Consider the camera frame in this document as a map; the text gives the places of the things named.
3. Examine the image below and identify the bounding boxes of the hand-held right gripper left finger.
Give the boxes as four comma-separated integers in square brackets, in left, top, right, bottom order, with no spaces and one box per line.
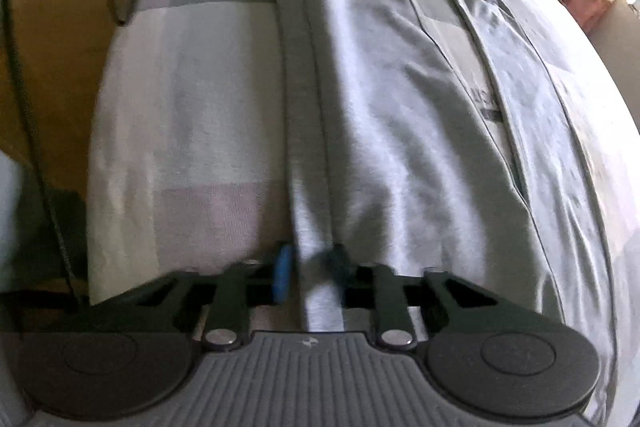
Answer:
[135,244,298,350]

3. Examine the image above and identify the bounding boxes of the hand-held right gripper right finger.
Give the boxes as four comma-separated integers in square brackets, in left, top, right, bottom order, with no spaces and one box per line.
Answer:
[325,244,501,350]

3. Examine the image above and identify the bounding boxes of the grey sweatpants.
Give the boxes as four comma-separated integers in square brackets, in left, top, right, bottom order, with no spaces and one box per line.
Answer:
[270,0,621,413]

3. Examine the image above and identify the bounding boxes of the bed with patterned sheet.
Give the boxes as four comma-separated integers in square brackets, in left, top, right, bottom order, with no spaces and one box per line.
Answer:
[87,0,640,427]

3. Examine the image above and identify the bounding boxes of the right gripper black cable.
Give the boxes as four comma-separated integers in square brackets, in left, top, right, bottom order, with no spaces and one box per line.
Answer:
[0,0,83,308]

